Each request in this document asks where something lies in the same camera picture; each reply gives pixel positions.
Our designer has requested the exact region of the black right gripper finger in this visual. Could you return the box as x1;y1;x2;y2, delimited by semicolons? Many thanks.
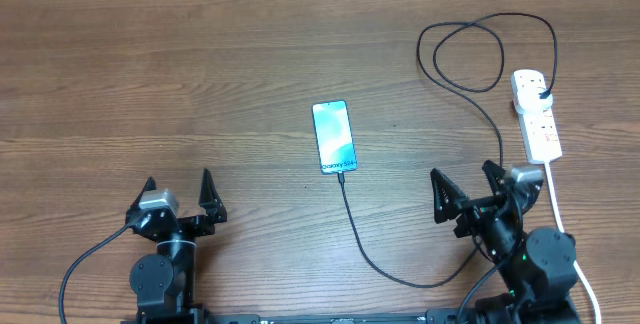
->
482;160;506;196
430;168;469;224

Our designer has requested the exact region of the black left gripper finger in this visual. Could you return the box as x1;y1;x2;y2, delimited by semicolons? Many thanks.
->
127;176;156;214
198;168;227;223

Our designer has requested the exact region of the black USB charging cable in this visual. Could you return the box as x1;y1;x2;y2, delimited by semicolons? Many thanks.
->
336;12;559;289

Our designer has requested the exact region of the Samsung Galaxy smartphone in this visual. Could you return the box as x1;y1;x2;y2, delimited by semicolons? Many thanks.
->
311;100;358;175

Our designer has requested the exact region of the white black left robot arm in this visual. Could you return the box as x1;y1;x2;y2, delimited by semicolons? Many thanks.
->
125;169;227;323

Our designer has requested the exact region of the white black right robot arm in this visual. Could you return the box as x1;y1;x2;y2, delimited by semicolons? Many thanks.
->
425;160;580;323

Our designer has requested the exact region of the white charger plug adapter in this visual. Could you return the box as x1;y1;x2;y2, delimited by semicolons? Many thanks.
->
513;86;554;115

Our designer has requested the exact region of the white power strip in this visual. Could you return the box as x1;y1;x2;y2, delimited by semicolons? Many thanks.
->
510;69;562;164

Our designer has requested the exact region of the white power strip cord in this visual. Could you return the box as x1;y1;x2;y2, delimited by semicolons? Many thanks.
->
543;161;603;324

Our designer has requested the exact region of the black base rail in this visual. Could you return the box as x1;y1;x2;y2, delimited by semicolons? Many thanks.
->
119;307;501;324

